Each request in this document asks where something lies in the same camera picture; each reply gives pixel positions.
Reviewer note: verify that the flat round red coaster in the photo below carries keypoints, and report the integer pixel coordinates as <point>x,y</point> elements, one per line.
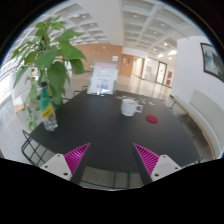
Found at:
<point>152,119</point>

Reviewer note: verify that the white wall bench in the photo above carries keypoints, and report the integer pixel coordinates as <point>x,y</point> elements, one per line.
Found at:
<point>206,110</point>

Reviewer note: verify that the green plastic drink bottle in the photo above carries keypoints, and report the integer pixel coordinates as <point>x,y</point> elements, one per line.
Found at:
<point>48,115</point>

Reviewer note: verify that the group of ceiling lights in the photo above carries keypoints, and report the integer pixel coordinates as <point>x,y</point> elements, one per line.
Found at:
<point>165,44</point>

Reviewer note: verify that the framed landscape picture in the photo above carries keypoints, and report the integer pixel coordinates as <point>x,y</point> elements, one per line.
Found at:
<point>213,61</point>

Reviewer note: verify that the green leafy potted plant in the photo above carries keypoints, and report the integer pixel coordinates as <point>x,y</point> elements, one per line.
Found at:
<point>56,75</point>

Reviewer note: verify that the clear acrylic sign holder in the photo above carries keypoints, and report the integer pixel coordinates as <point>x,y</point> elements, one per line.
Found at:
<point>103,78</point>

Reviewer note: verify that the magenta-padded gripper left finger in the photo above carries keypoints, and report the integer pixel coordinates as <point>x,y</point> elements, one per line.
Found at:
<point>76,156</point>

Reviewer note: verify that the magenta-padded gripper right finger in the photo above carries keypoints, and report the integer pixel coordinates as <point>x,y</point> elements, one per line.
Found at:
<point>148,158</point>

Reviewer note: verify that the white polka-dot mug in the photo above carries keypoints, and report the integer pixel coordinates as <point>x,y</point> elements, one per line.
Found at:
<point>128,107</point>

